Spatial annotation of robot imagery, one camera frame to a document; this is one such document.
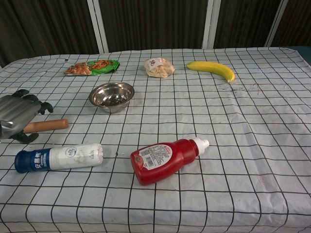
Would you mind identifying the orange sausage stick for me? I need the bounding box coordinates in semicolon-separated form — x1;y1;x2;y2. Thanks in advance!
23;118;69;133

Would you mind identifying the yellow banana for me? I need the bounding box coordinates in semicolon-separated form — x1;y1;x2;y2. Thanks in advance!
186;61;236;84

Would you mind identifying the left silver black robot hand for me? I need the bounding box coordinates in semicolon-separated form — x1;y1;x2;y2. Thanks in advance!
0;89;54;144

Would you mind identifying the white partition frame post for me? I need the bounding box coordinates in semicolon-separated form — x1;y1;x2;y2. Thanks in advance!
202;0;221;50
264;0;289;48
86;0;109;54

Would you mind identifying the white black checkered tablecloth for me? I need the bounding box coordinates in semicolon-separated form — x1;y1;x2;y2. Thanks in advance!
0;47;311;233

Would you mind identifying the red ketchup bottle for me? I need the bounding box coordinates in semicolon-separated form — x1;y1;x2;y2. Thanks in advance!
130;137;210;186

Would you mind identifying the stainless steel bowl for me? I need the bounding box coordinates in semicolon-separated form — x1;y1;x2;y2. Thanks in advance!
88;82;135;114

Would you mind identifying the white blue yogurt bottle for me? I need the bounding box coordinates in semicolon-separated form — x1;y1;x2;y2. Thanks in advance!
14;143;104;174

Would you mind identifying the green orange snack packet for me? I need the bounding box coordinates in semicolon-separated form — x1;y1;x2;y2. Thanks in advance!
64;59;121;77

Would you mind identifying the clear bag of snacks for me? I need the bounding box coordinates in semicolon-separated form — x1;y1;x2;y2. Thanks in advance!
143;57;175;79

